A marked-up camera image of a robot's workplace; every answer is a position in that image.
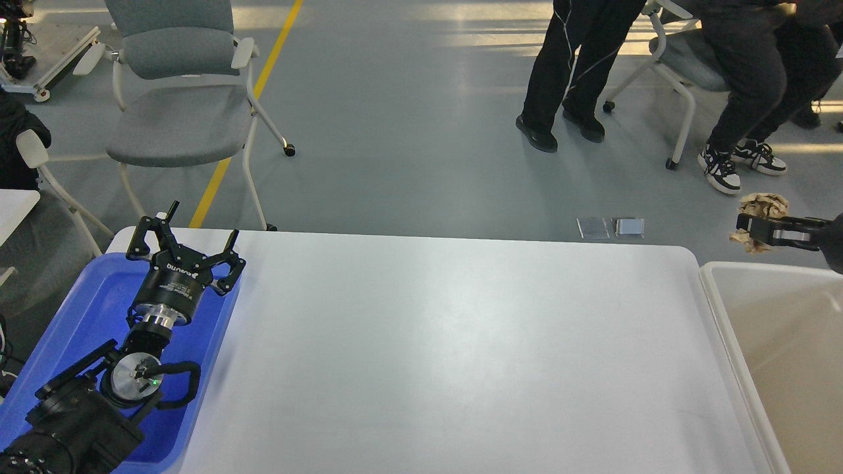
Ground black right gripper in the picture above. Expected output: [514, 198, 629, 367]
[736, 213, 843, 274]

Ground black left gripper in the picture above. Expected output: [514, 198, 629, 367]
[124, 200, 247, 328]

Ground brown paper ball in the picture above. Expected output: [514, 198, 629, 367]
[729, 192, 790, 254]

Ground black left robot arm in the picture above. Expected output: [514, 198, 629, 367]
[2, 202, 246, 473]

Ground white plastic bin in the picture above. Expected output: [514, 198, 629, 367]
[699, 262, 842, 473]

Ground blue plastic tray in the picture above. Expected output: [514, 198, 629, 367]
[1, 253, 240, 473]

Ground right floor socket cover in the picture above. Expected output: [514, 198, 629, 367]
[612, 218, 645, 239]

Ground floor socket cover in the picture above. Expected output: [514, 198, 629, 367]
[612, 218, 645, 239]
[577, 217, 609, 240]

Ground seated person black clothes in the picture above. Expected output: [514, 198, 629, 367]
[698, 1, 841, 195]

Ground white side table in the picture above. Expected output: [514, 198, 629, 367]
[1, 189, 40, 246]

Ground grey office chair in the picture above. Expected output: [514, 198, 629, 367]
[73, 1, 296, 231]

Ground left floor socket cover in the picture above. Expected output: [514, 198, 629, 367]
[577, 217, 609, 240]

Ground white chair left edge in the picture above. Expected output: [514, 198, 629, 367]
[15, 129, 115, 258]

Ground black jacket left edge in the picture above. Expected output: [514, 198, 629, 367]
[0, 89, 53, 190]

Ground grey chair top right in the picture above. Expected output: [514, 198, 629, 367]
[602, 1, 730, 170]

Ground white equipment cart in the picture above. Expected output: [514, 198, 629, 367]
[1, 1, 100, 103]

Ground standing person black trousers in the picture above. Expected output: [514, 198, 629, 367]
[516, 1, 645, 153]

